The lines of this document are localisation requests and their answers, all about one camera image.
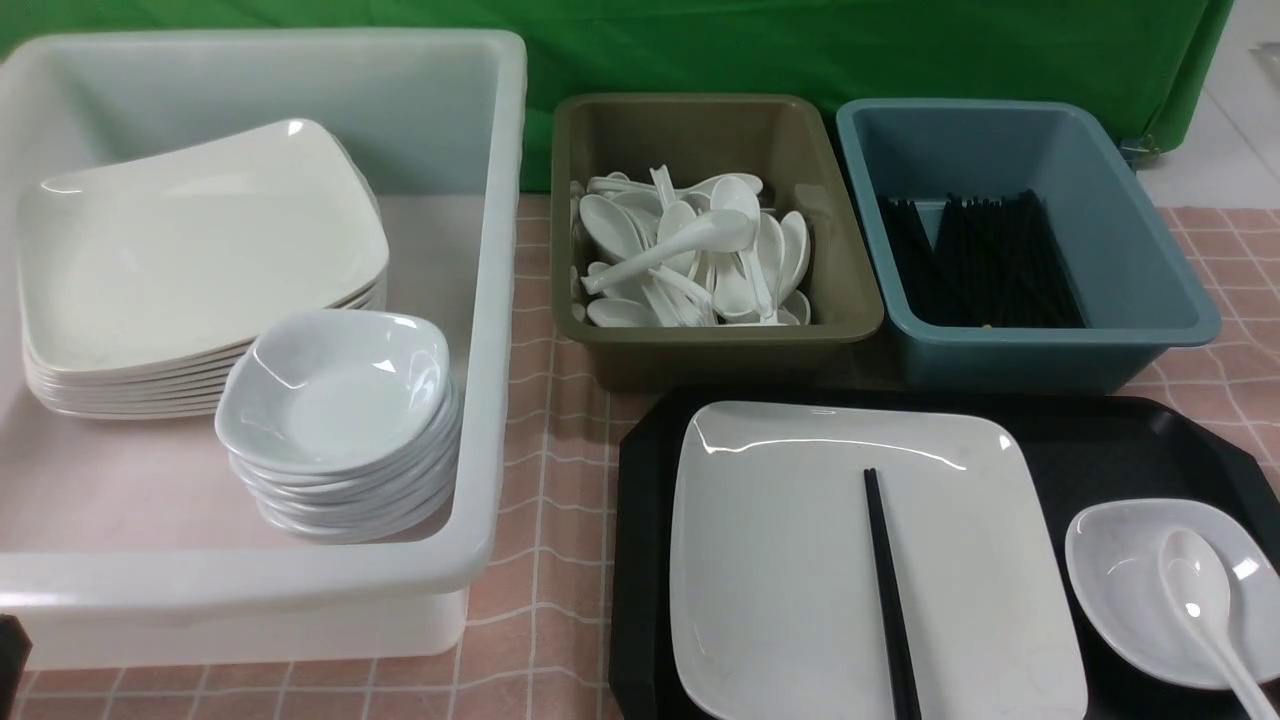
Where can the stack of white bowls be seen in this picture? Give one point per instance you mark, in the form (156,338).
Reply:
(371,505)

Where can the green backdrop cloth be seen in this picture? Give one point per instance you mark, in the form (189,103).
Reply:
(1137,66)

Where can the pile of black chopsticks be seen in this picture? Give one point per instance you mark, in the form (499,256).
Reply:
(989,263)

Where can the blue plastic bin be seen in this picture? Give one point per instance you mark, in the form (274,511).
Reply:
(1135,286)

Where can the black serving tray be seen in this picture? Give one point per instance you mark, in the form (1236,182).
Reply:
(1081,451)

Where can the black chopstick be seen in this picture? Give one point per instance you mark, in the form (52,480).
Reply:
(885,600)
(897,620)

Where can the white bowl on tray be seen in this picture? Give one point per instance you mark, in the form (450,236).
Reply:
(1111,553)

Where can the stack of white plates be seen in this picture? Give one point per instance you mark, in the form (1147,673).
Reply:
(120,390)

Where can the large white plastic bin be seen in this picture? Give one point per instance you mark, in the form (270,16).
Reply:
(132,543)

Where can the white spoon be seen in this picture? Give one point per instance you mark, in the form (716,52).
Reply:
(1199,591)
(717,231)

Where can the pile of white spoons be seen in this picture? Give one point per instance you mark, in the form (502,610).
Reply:
(698,288)

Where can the black object at edge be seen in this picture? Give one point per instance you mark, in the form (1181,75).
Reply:
(15,647)

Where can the top white small bowl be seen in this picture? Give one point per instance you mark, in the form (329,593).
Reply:
(336,390)

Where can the white square rice plate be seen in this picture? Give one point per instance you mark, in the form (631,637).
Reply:
(773,596)

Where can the olive green plastic bin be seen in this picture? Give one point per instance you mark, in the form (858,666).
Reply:
(784,141)

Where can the top white square plate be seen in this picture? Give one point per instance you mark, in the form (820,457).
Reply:
(189,252)

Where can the pink checkered tablecloth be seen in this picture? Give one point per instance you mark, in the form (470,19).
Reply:
(535,643)

